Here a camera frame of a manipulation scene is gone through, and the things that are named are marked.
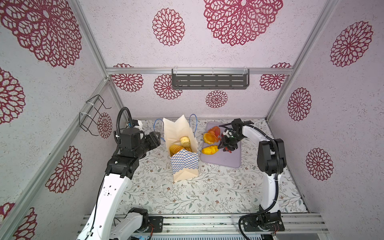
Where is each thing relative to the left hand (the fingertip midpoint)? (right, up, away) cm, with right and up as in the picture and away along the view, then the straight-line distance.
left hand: (156, 138), depth 72 cm
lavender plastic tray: (+36, -14, +26) cm, 47 cm away
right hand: (+37, -6, +26) cm, 45 cm away
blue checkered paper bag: (+14, -14, +8) cm, 21 cm away
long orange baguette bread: (+6, -7, +23) cm, 25 cm away
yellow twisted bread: (+30, -8, +26) cm, 40 cm away
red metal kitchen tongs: (+38, -7, +19) cm, 43 cm away
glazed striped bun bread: (+34, +4, +35) cm, 49 cm away
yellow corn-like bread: (+13, -3, +23) cm, 27 cm away
